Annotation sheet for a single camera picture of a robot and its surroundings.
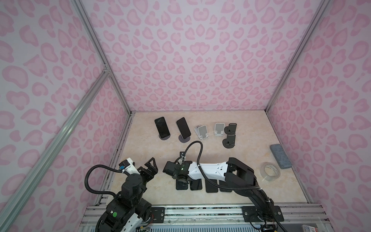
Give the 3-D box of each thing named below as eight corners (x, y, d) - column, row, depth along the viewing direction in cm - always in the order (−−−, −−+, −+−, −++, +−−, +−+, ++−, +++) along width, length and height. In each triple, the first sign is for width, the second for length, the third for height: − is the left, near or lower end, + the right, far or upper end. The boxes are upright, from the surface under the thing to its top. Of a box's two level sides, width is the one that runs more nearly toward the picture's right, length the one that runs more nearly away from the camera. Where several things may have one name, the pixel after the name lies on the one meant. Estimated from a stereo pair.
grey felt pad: (280, 169, 91) (283, 166, 88) (269, 147, 101) (271, 144, 98) (289, 168, 91) (293, 166, 88) (277, 146, 101) (280, 143, 98)
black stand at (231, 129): (225, 135, 107) (227, 127, 101) (224, 130, 110) (226, 123, 103) (234, 135, 107) (237, 127, 101) (233, 130, 110) (236, 123, 103)
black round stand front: (223, 148, 101) (225, 141, 94) (222, 141, 104) (223, 134, 98) (234, 148, 101) (236, 141, 94) (232, 141, 104) (235, 134, 98)
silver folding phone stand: (214, 136, 106) (216, 128, 99) (213, 130, 109) (215, 123, 102) (223, 136, 106) (225, 128, 99) (222, 130, 109) (224, 122, 102)
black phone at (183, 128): (183, 142, 103) (182, 129, 91) (177, 135, 107) (175, 121, 95) (191, 138, 105) (190, 124, 93) (184, 131, 109) (183, 116, 97)
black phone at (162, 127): (162, 142, 105) (158, 129, 93) (158, 132, 110) (154, 119, 98) (170, 139, 106) (168, 125, 95) (166, 129, 112) (163, 116, 100)
